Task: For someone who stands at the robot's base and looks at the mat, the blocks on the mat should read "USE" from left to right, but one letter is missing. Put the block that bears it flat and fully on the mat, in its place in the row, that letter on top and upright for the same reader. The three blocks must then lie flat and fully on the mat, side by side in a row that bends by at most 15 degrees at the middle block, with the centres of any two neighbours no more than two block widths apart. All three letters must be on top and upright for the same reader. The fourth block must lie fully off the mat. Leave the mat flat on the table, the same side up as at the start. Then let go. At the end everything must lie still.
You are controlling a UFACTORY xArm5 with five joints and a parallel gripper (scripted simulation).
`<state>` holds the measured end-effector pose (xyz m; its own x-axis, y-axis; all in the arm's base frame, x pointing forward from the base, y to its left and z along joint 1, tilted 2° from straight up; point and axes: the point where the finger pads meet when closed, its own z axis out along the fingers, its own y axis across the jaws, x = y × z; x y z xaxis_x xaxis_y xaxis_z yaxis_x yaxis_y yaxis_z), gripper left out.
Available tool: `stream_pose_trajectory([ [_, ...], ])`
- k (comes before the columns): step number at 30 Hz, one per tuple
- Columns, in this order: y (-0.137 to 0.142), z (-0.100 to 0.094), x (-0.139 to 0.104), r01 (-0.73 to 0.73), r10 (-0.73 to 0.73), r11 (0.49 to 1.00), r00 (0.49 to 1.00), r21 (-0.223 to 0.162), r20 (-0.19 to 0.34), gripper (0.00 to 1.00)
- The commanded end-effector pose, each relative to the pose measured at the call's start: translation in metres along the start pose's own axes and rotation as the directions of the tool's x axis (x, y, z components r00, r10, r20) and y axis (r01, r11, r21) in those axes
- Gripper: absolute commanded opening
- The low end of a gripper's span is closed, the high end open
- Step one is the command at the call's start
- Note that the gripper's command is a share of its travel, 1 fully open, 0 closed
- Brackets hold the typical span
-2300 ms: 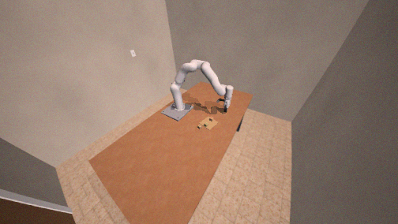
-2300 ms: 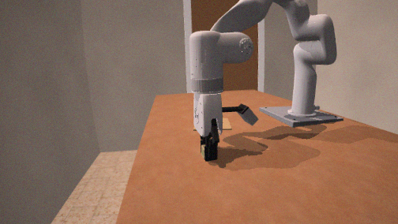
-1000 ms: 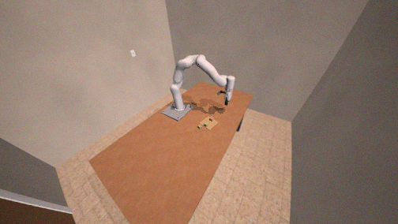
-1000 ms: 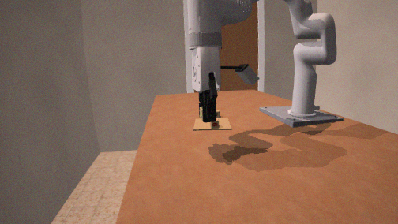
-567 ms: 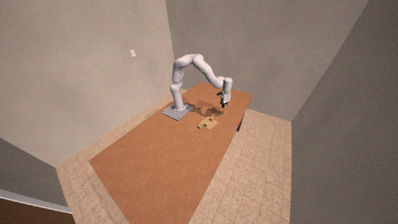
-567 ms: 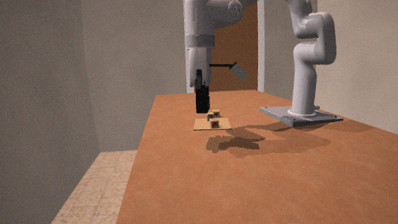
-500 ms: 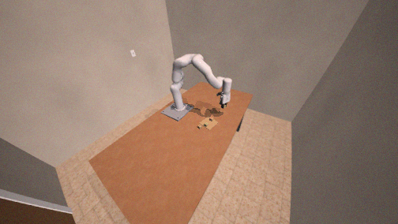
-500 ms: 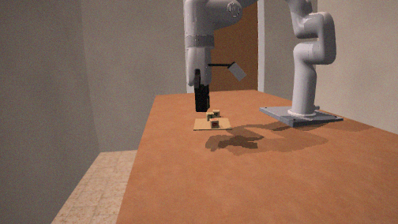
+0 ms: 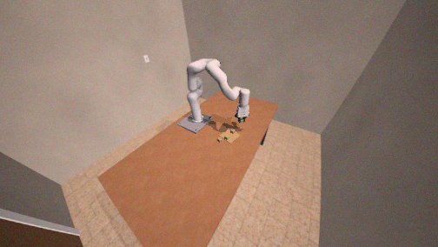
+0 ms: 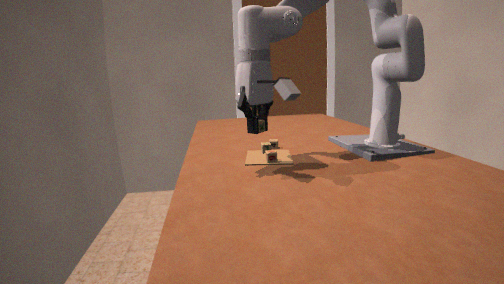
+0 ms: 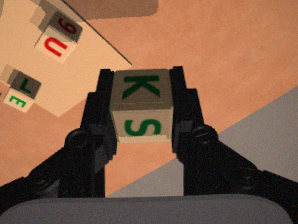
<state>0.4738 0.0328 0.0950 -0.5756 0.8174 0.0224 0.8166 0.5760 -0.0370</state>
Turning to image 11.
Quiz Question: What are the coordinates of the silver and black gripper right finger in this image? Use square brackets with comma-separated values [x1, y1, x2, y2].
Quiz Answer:
[169, 66, 298, 224]

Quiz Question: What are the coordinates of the tan square mat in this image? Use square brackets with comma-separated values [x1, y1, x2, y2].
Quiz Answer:
[0, 0, 132, 117]

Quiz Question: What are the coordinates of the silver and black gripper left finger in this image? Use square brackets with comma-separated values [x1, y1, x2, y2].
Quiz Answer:
[0, 69, 117, 216]

